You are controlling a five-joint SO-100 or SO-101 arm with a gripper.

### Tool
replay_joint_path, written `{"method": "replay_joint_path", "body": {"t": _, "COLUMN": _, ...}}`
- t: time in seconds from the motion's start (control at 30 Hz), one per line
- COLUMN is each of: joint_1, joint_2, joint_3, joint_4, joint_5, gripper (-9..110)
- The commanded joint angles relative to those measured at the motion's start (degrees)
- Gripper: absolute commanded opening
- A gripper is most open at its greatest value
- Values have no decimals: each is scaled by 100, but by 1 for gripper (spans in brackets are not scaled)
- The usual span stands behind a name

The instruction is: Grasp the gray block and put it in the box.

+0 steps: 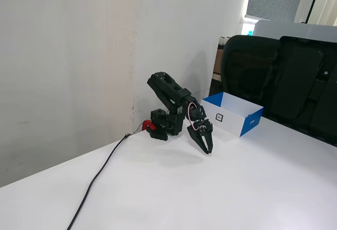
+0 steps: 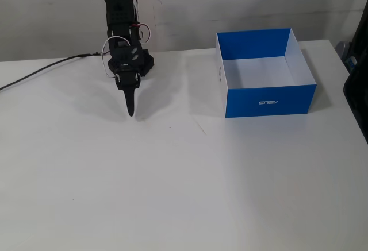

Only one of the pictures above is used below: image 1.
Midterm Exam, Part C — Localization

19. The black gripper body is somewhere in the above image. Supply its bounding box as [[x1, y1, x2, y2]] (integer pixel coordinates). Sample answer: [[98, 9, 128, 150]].
[[187, 104, 213, 136]]

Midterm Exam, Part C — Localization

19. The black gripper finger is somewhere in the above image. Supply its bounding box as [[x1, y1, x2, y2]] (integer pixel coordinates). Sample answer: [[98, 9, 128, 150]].
[[187, 127, 210, 154], [203, 131, 214, 153]]

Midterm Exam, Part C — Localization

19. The blue and white cardboard box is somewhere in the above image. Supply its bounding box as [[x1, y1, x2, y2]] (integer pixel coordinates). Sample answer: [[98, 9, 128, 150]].
[[201, 91, 265, 138]]

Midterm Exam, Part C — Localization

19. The red clamp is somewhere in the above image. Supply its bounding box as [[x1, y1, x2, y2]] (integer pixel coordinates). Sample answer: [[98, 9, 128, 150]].
[[141, 119, 156, 131]]

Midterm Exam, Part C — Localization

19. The brown cabinet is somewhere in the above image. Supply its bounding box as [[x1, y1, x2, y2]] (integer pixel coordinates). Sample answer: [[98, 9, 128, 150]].
[[212, 36, 225, 83]]

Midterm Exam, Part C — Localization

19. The black mesh office chair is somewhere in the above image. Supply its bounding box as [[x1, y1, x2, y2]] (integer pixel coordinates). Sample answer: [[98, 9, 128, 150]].
[[220, 34, 280, 111]]

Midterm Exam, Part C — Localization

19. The black plastic chair back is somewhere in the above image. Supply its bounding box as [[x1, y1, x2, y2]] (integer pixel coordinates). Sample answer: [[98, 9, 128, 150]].
[[262, 35, 337, 147]]

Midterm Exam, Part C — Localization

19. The white translucent panel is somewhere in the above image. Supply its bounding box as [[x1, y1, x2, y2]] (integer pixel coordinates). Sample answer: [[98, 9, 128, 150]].
[[253, 19, 337, 43]]

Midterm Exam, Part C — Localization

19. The white wire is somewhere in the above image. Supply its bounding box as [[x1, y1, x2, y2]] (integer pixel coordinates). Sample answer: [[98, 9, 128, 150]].
[[187, 103, 201, 131]]

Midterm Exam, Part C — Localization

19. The black power cable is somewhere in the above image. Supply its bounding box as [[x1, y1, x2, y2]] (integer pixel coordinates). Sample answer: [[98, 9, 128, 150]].
[[66, 123, 145, 230]]

